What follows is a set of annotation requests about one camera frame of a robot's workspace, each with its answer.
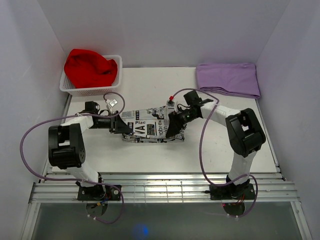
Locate red trousers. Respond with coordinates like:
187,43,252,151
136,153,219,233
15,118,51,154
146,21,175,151
64,49,118,89

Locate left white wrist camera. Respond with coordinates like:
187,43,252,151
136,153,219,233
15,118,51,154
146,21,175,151
105,99,118,109

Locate white plastic basket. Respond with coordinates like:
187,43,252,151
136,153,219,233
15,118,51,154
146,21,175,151
59,55,123,97

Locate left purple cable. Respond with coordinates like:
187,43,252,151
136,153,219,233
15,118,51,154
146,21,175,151
19,91,126,225

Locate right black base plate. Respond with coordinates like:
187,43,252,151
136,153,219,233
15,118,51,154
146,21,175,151
209,183,256,201

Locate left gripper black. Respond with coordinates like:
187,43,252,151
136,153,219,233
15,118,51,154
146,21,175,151
90,110,132,134

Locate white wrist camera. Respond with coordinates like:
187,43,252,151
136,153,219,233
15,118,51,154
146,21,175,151
105,99,118,109
166,96,177,108

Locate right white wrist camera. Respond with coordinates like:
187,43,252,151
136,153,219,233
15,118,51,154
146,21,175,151
166,96,177,108

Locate newspaper print trousers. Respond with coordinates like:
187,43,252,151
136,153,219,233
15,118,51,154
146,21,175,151
121,105,185,143

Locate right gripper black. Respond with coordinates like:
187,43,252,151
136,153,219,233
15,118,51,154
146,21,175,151
166,109,199,138

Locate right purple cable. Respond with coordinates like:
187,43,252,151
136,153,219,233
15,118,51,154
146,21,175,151
172,88,259,219

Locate folded purple trousers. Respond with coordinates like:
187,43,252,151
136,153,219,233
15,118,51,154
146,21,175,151
195,63,261,99

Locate purple cable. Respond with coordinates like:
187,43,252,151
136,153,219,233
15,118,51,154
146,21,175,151
172,88,259,219
19,91,126,225

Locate aluminium rail frame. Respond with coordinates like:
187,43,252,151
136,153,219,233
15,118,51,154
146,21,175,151
29,167,300,204

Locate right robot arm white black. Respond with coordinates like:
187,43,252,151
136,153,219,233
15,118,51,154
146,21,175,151
165,88,266,200

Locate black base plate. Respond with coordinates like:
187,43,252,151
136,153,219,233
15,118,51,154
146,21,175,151
77,185,122,202
209,183,256,201

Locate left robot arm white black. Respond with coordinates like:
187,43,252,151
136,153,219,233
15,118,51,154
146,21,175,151
48,101,133,200

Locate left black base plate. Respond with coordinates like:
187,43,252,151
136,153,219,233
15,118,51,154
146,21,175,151
77,185,122,202

